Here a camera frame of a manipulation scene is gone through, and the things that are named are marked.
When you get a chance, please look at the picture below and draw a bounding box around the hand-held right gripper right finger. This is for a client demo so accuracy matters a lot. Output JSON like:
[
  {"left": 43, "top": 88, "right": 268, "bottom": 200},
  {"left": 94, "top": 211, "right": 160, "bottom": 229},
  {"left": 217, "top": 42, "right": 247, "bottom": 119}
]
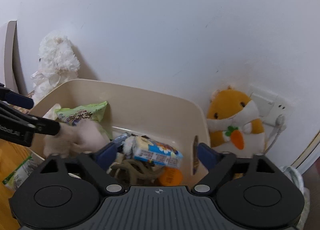
[{"left": 191, "top": 142, "right": 279, "bottom": 193}]

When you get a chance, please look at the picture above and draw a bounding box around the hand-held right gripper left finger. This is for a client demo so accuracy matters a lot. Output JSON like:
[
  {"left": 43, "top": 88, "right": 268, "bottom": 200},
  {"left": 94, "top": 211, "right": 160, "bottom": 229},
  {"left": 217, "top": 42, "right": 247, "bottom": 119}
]
[{"left": 41, "top": 142, "right": 125, "bottom": 193}]

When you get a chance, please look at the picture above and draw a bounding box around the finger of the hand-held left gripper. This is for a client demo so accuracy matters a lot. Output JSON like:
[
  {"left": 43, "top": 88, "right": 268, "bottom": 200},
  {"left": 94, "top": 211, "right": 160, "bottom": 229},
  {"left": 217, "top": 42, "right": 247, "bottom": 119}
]
[
  {"left": 0, "top": 83, "right": 34, "bottom": 110},
  {"left": 0, "top": 100, "right": 61, "bottom": 136}
]

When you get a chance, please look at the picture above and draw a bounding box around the orange plastic bottle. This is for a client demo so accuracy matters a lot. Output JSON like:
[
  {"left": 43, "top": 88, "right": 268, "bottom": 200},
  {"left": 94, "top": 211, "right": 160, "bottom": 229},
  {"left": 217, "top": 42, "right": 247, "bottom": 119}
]
[{"left": 159, "top": 167, "right": 183, "bottom": 187}]

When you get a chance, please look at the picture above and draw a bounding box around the blue printed drink carton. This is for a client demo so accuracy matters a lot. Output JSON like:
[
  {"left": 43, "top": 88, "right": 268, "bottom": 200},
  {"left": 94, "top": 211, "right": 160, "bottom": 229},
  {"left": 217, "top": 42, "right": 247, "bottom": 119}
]
[{"left": 133, "top": 137, "right": 183, "bottom": 169}]

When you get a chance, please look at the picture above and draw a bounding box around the beige plastic basket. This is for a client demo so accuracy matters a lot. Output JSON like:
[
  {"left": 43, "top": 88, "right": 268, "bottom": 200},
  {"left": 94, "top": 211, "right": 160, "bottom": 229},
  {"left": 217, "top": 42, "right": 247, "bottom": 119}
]
[{"left": 30, "top": 79, "right": 212, "bottom": 187}]

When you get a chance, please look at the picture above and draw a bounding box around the white fluffy toy in wrapper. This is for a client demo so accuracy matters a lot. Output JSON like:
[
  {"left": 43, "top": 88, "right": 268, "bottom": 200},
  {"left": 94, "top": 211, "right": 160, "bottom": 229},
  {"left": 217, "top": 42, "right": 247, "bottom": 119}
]
[{"left": 112, "top": 132, "right": 137, "bottom": 159}]

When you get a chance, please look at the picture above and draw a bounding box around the green snack packet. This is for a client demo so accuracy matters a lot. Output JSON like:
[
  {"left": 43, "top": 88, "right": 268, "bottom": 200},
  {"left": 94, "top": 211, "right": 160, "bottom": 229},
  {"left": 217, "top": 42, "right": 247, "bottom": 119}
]
[{"left": 55, "top": 101, "right": 113, "bottom": 140}]

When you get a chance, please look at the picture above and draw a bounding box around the green and white packet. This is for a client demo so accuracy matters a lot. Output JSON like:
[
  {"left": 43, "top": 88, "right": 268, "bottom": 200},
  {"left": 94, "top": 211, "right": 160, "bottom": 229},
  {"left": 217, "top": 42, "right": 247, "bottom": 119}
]
[{"left": 2, "top": 155, "right": 33, "bottom": 190}]

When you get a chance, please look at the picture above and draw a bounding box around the beige board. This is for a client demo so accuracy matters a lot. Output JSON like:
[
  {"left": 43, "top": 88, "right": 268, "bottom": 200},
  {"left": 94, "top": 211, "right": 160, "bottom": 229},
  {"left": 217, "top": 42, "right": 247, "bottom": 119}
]
[{"left": 4, "top": 20, "right": 27, "bottom": 95}]

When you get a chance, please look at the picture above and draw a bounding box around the orange hamster plush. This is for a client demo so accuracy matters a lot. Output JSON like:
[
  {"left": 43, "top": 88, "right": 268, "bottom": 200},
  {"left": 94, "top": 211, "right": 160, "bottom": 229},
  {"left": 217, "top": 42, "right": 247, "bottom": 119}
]
[{"left": 206, "top": 85, "right": 267, "bottom": 159}]

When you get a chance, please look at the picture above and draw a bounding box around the white plush lamb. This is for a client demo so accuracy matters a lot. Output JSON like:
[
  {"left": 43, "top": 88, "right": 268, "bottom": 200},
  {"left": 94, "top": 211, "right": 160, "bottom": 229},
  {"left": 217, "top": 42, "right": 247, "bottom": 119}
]
[{"left": 30, "top": 31, "right": 81, "bottom": 105}]

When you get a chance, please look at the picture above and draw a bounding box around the pale floral cloth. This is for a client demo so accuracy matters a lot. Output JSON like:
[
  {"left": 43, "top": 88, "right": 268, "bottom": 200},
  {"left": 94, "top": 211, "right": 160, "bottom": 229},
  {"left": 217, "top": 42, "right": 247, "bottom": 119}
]
[{"left": 279, "top": 166, "right": 312, "bottom": 203}]

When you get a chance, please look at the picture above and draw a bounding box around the beige rope bundle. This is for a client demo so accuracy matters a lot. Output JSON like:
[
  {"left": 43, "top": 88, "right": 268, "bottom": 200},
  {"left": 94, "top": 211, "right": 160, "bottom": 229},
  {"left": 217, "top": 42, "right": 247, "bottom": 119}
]
[{"left": 107, "top": 159, "right": 163, "bottom": 187}]

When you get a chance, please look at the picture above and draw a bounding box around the white plug with cable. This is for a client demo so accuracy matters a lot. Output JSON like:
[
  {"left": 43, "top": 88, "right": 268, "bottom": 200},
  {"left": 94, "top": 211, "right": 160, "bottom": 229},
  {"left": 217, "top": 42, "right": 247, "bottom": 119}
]
[{"left": 265, "top": 114, "right": 287, "bottom": 154}]

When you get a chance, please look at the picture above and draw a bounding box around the white wall socket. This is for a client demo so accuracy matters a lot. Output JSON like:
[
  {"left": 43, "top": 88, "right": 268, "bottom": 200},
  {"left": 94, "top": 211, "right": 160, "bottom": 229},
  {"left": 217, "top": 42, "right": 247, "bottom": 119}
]
[{"left": 250, "top": 85, "right": 293, "bottom": 127}]

